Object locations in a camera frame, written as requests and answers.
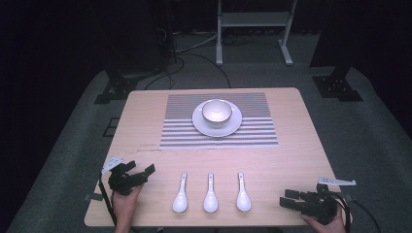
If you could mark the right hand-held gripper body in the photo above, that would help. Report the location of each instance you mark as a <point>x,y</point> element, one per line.
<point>319,205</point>

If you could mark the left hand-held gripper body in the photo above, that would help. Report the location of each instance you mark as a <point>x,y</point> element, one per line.
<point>124,183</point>

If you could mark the person's left hand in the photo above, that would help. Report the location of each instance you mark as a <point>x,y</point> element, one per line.
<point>124,204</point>

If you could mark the person's right hand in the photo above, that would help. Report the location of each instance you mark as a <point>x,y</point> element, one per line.
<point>324,227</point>

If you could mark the white ceramic spoon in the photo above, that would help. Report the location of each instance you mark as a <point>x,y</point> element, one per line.
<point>180,202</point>
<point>243,200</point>
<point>210,201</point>

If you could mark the striped placemat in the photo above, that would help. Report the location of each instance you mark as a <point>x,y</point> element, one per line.
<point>181,129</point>

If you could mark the white plate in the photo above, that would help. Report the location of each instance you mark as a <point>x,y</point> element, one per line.
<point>202,127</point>

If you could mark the black stand base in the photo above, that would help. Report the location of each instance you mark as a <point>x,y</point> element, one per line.
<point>336,85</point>
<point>118,87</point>

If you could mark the white bowl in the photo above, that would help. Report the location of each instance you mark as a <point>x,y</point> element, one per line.
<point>216,114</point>

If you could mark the white metal stand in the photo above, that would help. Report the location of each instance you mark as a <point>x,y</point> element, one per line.
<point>254,18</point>

